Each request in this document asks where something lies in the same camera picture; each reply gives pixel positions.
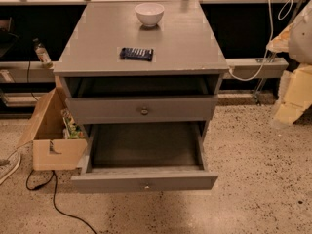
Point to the grey drawer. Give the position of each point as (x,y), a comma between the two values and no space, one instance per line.
(113,110)
(144,157)

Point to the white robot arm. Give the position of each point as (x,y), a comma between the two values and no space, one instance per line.
(295,90)

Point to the grey drawer cabinet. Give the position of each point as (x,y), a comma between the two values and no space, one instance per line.
(187,60)

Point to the dark blue snack packet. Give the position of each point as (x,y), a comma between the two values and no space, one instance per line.
(137,54)

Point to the colourful packet in box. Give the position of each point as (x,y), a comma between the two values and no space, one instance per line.
(71,129)

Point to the white bowl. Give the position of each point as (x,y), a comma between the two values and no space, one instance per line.
(149,14)

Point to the metal stand pole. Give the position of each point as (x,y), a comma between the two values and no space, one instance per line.
(295,39)

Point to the open cardboard box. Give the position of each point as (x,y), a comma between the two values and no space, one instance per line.
(51,151)

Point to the plastic bottle with label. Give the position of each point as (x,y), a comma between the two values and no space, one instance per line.
(42,53)

